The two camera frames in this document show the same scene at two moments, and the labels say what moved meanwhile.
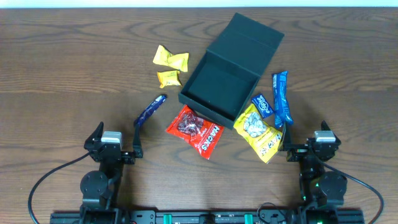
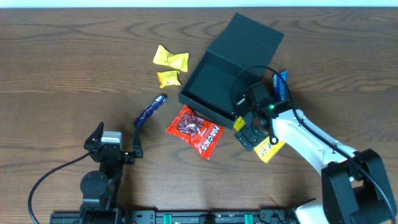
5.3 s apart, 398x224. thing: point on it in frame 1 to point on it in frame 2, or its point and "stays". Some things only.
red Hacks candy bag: [201, 134] stays
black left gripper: [115, 156] stays
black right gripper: [298, 151] to [248, 137]
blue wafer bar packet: [283, 114] stays
